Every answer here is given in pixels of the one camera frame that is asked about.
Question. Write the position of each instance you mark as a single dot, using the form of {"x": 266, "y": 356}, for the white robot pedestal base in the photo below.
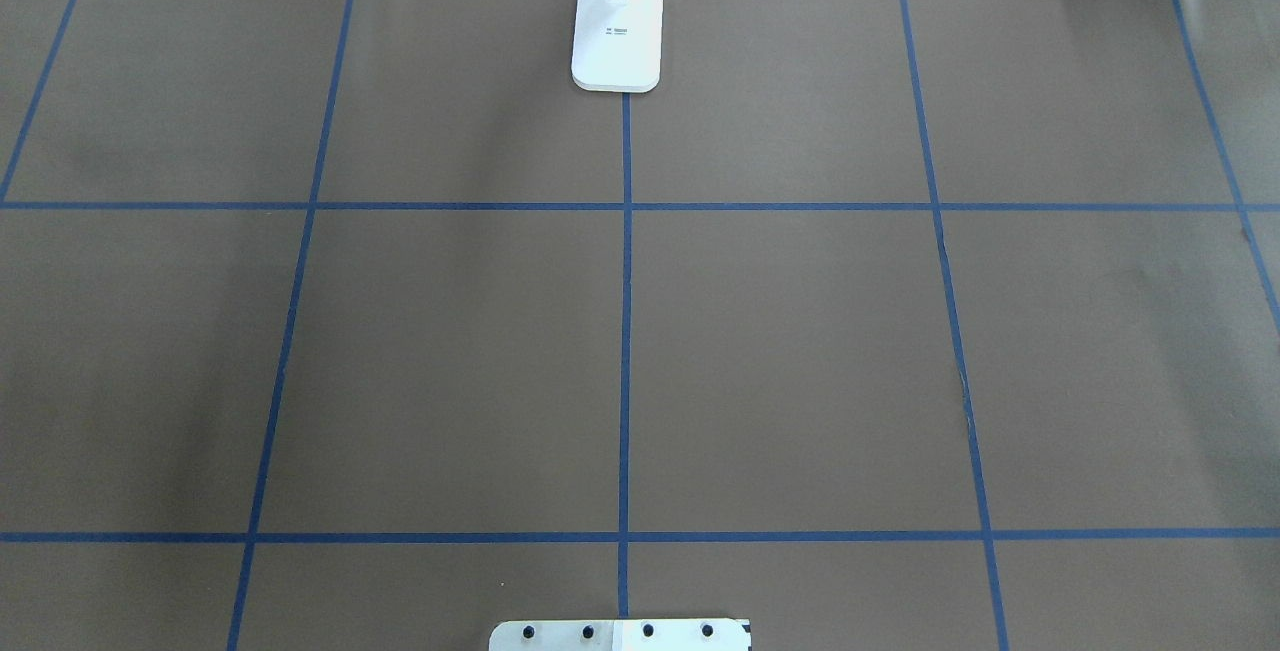
{"x": 623, "y": 634}

